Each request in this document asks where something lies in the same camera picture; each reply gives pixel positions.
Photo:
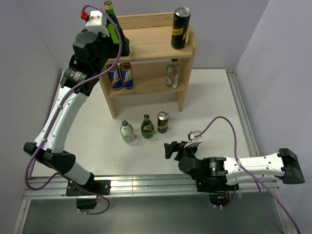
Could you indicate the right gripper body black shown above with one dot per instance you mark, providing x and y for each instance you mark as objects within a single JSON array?
[{"x": 190, "y": 151}]

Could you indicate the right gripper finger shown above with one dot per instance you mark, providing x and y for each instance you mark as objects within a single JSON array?
[
  {"x": 178, "y": 144},
  {"x": 169, "y": 150}
]

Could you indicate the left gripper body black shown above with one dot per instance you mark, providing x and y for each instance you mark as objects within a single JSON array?
[{"x": 105, "y": 46}]

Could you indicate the green bottle front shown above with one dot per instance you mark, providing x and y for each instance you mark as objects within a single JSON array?
[{"x": 108, "y": 6}]

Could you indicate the green bottle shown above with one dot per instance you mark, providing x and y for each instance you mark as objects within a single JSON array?
[
  {"x": 108, "y": 6},
  {"x": 147, "y": 127}
]

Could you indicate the clear glass bottle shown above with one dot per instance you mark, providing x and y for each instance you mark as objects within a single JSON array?
[
  {"x": 127, "y": 132},
  {"x": 172, "y": 73}
]

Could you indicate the black yellow Schweppes can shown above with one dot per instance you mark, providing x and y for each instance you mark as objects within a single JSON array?
[{"x": 180, "y": 27}]

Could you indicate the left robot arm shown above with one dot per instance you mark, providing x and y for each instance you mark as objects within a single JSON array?
[{"x": 48, "y": 148}]

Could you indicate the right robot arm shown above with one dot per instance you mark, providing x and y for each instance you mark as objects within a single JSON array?
[{"x": 219, "y": 174}]

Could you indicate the wooden two-tier shelf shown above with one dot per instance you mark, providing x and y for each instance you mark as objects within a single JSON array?
[{"x": 150, "y": 52}]

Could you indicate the right Red Bull can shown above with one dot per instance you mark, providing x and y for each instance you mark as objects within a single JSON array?
[{"x": 126, "y": 75}]

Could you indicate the red bull can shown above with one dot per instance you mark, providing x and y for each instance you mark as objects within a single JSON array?
[
  {"x": 126, "y": 75},
  {"x": 114, "y": 78}
]

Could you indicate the left Red Bull can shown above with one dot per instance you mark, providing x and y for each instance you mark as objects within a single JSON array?
[{"x": 114, "y": 78}]

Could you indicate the green bottle rear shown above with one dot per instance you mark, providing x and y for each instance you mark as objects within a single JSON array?
[{"x": 147, "y": 127}]

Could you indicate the aluminium front rail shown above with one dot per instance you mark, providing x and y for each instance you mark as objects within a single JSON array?
[{"x": 123, "y": 186}]

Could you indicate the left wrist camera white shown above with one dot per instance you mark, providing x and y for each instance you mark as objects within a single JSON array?
[{"x": 95, "y": 22}]

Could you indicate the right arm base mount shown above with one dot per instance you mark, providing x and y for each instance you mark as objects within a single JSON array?
[{"x": 220, "y": 194}]

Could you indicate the aluminium side rail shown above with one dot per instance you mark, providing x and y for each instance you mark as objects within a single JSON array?
[{"x": 243, "y": 117}]

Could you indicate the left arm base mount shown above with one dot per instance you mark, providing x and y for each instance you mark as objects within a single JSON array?
[{"x": 87, "y": 196}]

